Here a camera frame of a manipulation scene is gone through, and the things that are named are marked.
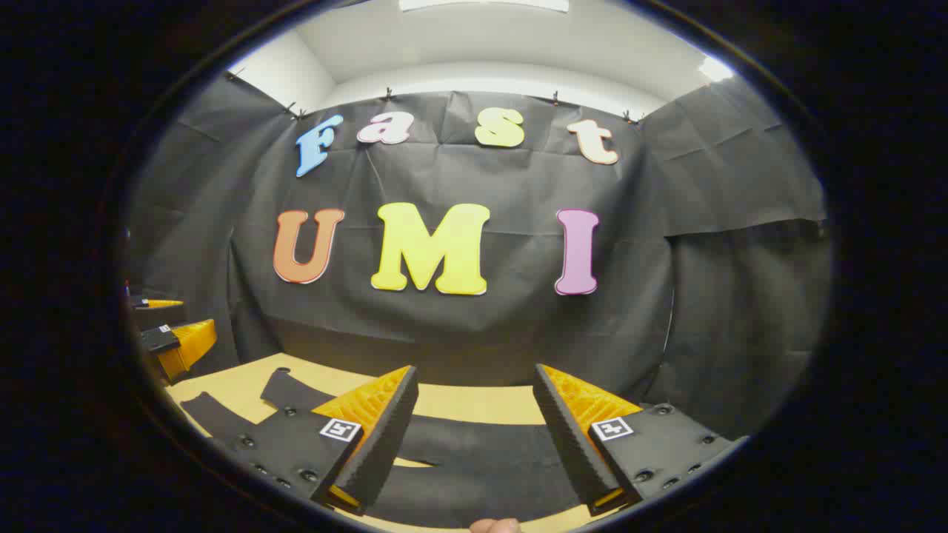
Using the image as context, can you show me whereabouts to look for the ceiling light panel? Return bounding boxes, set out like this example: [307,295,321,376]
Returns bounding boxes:
[698,56,735,84]
[398,0,571,13]

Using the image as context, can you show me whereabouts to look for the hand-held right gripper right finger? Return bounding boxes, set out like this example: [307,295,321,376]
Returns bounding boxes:
[533,363,744,517]

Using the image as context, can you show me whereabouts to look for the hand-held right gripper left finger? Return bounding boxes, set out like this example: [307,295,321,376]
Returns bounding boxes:
[210,365,420,517]

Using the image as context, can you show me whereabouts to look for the dark grey jeans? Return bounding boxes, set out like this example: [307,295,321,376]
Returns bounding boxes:
[180,367,593,528]

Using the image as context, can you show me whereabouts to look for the black backdrop cloth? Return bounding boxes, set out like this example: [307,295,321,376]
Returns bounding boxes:
[126,72,829,441]

